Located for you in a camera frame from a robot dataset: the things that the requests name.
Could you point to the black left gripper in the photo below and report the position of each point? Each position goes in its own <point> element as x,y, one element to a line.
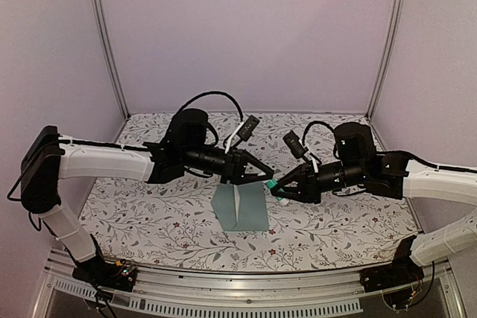
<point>235,167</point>

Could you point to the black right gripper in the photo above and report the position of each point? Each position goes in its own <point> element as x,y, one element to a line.
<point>309,191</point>

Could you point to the green white glue stick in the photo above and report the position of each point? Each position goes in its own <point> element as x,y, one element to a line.
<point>272,186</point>

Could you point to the beige letter paper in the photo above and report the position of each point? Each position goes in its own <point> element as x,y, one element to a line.
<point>237,199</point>

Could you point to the teal envelope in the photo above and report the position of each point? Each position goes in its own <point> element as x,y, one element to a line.
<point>253,214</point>

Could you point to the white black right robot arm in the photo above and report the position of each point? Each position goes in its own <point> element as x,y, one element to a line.
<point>395,174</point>

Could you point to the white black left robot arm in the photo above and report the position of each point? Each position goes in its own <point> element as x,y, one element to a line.
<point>53,157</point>

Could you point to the floral patterned table mat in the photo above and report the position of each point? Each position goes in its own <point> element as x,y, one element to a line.
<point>174,225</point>

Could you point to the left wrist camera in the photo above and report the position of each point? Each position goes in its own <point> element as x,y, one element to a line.
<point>242,133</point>

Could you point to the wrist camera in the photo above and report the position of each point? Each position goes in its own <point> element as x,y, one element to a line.
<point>299,150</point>
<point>242,133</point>

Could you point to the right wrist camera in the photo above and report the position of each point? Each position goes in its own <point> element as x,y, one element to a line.
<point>299,150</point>

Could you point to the aluminium front rail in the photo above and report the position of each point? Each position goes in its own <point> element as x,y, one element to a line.
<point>169,292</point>

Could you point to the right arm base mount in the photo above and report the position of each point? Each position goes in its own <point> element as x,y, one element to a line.
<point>401,270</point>

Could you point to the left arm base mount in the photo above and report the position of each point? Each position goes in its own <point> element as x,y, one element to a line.
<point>120,275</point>

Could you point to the right aluminium frame post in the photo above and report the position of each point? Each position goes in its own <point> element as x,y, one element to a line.
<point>385,60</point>

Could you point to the aluminium frame post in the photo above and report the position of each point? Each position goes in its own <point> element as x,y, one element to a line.
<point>109,58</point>
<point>385,60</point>

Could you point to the left aluminium frame post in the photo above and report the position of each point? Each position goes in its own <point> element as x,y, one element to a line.
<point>109,58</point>

